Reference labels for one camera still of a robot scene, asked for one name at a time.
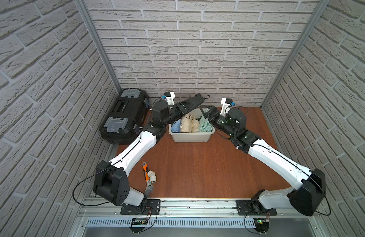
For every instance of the white plastic storage box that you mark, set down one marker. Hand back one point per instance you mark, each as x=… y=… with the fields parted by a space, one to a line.
x=181 y=137

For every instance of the white pipe fitting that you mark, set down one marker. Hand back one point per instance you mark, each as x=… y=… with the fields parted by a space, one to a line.
x=152 y=176

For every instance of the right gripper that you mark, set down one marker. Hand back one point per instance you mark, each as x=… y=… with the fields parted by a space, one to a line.
x=217 y=114

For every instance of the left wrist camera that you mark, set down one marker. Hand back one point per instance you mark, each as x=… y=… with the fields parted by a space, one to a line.
x=169 y=97

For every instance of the left circuit board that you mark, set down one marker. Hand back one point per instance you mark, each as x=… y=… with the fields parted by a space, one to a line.
x=139 y=222

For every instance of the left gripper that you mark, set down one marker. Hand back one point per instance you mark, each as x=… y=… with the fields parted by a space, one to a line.
x=182 y=107

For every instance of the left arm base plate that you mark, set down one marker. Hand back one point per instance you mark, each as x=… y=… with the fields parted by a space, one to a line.
x=148 y=206

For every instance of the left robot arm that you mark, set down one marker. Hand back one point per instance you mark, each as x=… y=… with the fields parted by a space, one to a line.
x=111 y=178

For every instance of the beige umbrella black handle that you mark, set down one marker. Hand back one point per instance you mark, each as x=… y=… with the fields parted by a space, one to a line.
x=195 y=125

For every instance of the black grey toolbox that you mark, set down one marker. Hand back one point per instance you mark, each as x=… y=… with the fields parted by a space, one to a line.
x=122 y=125

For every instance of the aluminium front rail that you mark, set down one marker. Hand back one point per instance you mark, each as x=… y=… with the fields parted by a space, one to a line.
x=181 y=207

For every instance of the right circuit board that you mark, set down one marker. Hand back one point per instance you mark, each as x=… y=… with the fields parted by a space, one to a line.
x=261 y=225

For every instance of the beige umbrella black stripes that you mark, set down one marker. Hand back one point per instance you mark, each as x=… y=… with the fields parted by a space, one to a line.
x=186 y=123

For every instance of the periwinkle blue umbrella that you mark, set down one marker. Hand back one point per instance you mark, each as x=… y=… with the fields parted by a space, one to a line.
x=175 y=127

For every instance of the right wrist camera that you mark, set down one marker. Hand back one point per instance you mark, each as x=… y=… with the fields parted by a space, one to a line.
x=226 y=103

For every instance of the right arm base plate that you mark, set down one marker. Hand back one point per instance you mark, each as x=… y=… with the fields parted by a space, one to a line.
x=253 y=207

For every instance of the circuit board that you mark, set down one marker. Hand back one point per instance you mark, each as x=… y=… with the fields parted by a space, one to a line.
x=139 y=222
x=261 y=225

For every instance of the mint green umbrella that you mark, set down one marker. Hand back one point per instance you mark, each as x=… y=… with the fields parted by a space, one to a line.
x=204 y=125

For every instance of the orange handled wrench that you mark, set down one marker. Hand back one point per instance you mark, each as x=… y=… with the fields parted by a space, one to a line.
x=149 y=186

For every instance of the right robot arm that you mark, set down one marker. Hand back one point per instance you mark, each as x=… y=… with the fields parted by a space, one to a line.
x=307 y=186

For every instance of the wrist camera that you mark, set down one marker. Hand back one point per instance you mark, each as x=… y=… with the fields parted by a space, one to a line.
x=169 y=97
x=226 y=103

